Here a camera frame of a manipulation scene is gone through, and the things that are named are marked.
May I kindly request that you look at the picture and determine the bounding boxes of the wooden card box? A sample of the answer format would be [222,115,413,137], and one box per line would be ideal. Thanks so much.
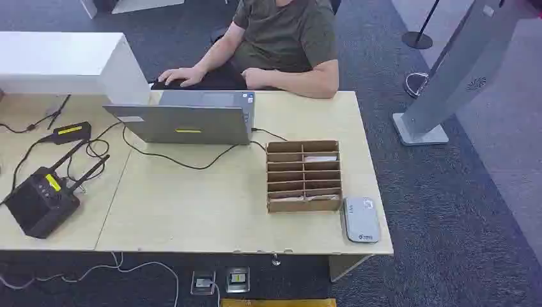
[265,140,343,214]

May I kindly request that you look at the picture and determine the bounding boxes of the person's left hand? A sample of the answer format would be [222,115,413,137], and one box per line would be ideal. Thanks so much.
[241,67,272,90]

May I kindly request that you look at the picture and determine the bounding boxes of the person's hand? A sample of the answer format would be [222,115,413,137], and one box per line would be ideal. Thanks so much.
[241,67,272,90]
[157,66,207,88]

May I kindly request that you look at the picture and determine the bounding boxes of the grey laptop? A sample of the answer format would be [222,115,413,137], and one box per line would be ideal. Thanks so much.
[102,90,256,146]

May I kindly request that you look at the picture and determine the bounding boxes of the person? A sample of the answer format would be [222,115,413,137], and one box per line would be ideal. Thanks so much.
[157,0,341,100]

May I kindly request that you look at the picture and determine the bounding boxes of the person's right hand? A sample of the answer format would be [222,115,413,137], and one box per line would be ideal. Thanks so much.
[157,66,207,88]

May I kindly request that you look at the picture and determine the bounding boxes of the floor socket with yellow label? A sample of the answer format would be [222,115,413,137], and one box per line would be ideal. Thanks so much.
[224,267,251,294]

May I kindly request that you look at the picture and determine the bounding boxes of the floor socket with plug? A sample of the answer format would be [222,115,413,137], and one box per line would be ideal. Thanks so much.
[190,271,217,296]

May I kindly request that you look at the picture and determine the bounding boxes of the yellow object at floor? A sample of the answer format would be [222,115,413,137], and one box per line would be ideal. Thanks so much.
[220,298,337,307]

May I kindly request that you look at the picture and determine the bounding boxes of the grey kiosk stand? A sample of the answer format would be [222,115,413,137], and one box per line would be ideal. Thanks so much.
[392,0,506,147]

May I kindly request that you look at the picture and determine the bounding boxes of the black power adapter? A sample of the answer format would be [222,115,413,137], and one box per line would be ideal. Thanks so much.
[51,122,93,146]

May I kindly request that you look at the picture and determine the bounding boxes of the white box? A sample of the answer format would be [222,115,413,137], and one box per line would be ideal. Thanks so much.
[0,31,151,106]

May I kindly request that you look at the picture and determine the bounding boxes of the black router with antennas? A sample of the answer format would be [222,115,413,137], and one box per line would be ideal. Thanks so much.
[4,139,111,240]

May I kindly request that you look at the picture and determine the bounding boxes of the black laptop cable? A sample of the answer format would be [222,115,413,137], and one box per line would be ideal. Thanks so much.
[84,122,289,171]

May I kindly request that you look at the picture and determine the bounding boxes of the white coiled cable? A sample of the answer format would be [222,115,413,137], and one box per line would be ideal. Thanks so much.
[403,72,430,98]

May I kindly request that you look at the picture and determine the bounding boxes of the white floor cable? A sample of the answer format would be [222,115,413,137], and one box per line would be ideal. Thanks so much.
[0,251,181,307]

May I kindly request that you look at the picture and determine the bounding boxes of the black stanchion post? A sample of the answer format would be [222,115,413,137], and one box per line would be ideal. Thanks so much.
[401,0,441,51]

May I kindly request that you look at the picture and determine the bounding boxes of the black thin cable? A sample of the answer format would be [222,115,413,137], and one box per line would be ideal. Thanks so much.
[0,94,72,135]

